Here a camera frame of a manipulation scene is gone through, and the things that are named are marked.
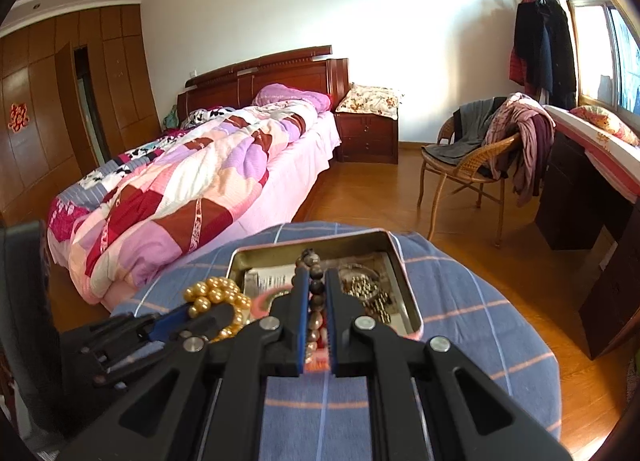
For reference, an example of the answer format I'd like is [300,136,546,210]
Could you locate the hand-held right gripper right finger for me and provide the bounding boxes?
[325,268,573,461]

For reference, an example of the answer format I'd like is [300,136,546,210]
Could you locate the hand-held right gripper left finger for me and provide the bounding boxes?
[57,268,311,461]

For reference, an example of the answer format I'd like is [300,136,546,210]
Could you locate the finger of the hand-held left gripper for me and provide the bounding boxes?
[65,304,194,358]
[92,308,239,388]

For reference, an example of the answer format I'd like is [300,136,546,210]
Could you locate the gold bead bracelet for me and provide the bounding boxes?
[182,276,254,343]

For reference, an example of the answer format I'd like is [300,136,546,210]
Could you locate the dark round bead bracelet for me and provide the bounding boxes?
[292,248,332,368]

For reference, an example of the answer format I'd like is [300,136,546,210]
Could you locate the gold chain bracelet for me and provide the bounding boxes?
[339,265,397,323]

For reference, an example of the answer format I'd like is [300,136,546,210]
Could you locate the pink metal tin box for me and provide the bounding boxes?
[225,228,425,340]

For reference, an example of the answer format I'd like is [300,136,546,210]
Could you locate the pink patchwork quilt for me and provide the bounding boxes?
[67,105,322,305]

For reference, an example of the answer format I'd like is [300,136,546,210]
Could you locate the wooden wardrobe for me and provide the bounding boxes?
[0,3,167,228]

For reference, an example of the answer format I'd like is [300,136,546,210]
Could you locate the red wardrobe decoration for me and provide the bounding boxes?
[7,100,30,133]

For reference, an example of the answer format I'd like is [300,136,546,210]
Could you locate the wooden nightstand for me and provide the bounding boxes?
[333,110,400,165]

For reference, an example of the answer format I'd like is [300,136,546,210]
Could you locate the wicker chair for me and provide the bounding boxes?
[417,116,522,248]

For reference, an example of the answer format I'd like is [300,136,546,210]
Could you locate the pink pillow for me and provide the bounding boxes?
[251,83,332,113]

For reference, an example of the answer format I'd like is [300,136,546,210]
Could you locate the grey garment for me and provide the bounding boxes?
[429,98,509,165]

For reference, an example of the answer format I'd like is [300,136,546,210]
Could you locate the floral cushion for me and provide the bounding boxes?
[334,82,405,117]

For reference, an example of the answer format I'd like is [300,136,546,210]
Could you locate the wooden bed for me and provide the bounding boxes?
[47,44,350,313]

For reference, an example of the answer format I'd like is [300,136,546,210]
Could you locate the dark wooden desk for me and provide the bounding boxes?
[534,106,640,361]

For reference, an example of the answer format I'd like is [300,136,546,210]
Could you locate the pink maroon clothes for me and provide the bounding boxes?
[481,92,557,208]

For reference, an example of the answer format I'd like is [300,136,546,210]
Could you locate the white red desk cloth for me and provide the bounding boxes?
[544,104,640,205]

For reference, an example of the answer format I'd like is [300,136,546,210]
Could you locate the red floral pillow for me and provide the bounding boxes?
[568,104,640,148]

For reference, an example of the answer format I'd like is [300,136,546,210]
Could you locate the hanging dark coats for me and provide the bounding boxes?
[508,0,579,110]

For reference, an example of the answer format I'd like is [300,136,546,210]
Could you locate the window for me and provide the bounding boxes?
[559,0,640,118]

